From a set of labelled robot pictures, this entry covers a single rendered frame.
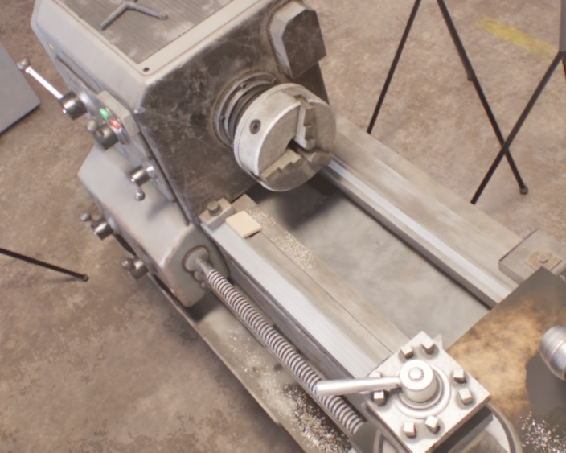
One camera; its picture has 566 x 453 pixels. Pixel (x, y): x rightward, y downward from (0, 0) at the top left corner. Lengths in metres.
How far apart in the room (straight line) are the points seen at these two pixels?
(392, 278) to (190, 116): 0.66
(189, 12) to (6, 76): 2.13
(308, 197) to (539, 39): 1.73
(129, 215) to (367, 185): 0.71
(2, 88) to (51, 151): 0.36
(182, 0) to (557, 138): 1.78
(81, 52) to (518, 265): 1.16
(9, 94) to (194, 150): 2.15
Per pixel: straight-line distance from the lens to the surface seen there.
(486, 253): 1.98
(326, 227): 2.23
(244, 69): 2.00
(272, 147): 1.88
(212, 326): 2.54
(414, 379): 1.42
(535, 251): 1.93
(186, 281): 2.33
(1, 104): 4.09
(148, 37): 1.99
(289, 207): 2.32
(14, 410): 3.21
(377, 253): 2.15
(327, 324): 1.91
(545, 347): 1.54
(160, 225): 2.27
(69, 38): 2.16
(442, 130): 3.41
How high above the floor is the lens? 2.46
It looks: 48 degrees down
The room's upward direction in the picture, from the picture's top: 20 degrees counter-clockwise
